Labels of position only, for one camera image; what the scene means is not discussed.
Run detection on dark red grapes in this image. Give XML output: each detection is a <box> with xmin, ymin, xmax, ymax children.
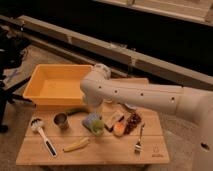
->
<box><xmin>124</xmin><ymin>113</ymin><xmax>141</xmax><ymax>134</ymax></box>

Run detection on tan wooden block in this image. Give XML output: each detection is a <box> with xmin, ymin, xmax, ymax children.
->
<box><xmin>104</xmin><ymin>110</ymin><xmax>124</xmax><ymax>131</ymax></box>

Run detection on black tripod stand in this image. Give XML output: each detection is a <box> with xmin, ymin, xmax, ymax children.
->
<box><xmin>0</xmin><ymin>26</ymin><xmax>31</xmax><ymax>133</ymax></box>

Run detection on silver fork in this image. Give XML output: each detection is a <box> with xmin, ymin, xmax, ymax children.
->
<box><xmin>134</xmin><ymin>123</ymin><xmax>145</xmax><ymax>154</ymax></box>

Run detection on orange fruit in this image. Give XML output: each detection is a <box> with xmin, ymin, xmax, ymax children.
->
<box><xmin>113</xmin><ymin>122</ymin><xmax>125</xmax><ymax>137</ymax></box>

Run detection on yellow plastic bin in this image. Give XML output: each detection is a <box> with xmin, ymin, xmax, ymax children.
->
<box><xmin>23</xmin><ymin>64</ymin><xmax>92</xmax><ymax>106</ymax></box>

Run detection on yellow banana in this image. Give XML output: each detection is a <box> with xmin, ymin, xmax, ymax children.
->
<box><xmin>63</xmin><ymin>137</ymin><xmax>90</xmax><ymax>152</ymax></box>

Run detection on green plastic cup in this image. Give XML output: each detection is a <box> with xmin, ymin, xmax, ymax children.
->
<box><xmin>91</xmin><ymin>120</ymin><xmax>104</xmax><ymax>136</ymax></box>

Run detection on small metal cup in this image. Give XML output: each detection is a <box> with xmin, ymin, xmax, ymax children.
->
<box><xmin>54</xmin><ymin>113</ymin><xmax>69</xmax><ymax>130</ymax></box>

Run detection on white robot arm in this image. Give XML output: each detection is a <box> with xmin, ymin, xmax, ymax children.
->
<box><xmin>80</xmin><ymin>64</ymin><xmax>213</xmax><ymax>171</ymax></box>

